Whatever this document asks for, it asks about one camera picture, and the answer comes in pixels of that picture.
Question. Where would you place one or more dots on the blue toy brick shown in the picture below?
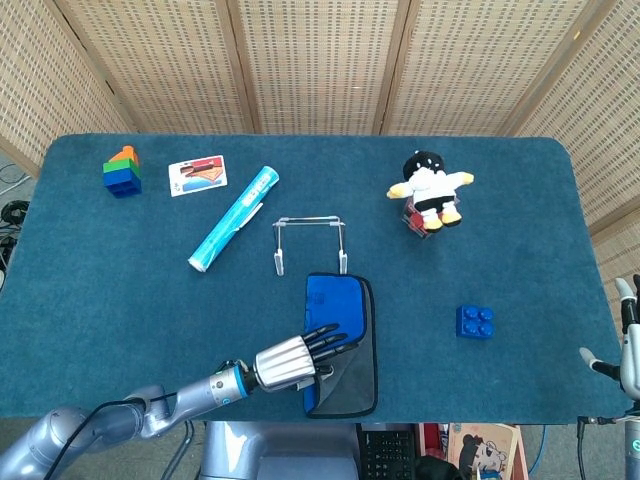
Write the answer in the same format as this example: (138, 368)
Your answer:
(122, 185)
(474, 322)

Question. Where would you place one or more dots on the orange toy brick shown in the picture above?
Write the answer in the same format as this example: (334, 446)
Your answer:
(126, 154)

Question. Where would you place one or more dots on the printed picture card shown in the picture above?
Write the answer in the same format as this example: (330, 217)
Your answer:
(197, 176)

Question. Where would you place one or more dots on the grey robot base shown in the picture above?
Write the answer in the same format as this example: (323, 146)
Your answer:
(280, 450)

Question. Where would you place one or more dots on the wicker folding screen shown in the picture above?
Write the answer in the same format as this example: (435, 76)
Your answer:
(320, 65)

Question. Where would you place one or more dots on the black keyboard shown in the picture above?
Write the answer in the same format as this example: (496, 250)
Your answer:
(387, 452)

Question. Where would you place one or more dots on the black white plush penguin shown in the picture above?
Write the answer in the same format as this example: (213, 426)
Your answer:
(430, 187)

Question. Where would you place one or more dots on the teal felt table mat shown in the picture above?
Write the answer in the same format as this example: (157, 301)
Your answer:
(125, 300)

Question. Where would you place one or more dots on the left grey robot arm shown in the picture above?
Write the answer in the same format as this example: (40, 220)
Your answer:
(200, 397)

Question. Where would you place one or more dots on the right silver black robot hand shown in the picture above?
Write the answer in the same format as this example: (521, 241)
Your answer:
(632, 360)

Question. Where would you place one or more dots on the wooden board with cartoon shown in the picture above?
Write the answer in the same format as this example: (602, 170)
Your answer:
(482, 450)

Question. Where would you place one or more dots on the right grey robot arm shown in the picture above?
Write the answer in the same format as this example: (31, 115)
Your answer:
(632, 450)

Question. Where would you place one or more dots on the clear box of red caps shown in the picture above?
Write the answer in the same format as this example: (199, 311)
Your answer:
(413, 224)

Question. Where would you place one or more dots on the green toy brick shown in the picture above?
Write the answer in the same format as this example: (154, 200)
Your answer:
(120, 166)

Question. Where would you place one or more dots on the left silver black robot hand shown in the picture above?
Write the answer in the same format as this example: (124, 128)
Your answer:
(282, 362)

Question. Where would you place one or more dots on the black rounded object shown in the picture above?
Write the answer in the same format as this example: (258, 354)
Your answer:
(435, 470)

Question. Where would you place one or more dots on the blue grey cloth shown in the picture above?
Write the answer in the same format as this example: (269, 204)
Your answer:
(335, 300)

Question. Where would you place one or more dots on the teal plastic wrap roll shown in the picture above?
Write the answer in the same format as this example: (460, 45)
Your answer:
(227, 225)

